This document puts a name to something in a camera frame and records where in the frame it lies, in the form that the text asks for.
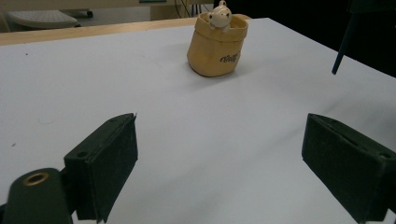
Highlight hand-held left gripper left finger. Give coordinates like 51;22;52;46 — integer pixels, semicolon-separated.
64;112;139;224

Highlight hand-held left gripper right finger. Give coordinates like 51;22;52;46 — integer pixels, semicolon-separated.
301;112;396;224

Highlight black-handled makeup brush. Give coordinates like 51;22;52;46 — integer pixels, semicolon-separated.
331;11;360;76

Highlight tan cup with animal figurine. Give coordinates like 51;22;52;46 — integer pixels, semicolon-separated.
186;0;249;78

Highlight white table sheet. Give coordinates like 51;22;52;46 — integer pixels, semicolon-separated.
0;17;396;224

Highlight wooden table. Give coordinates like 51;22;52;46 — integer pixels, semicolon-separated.
0;13;251;47

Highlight black curtain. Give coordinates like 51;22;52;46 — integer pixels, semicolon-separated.
214;0;396;78

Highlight light wooden desk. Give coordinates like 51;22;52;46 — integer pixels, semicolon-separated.
0;0;216;21

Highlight hanging black cables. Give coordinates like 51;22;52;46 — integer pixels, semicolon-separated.
173;0;191;19

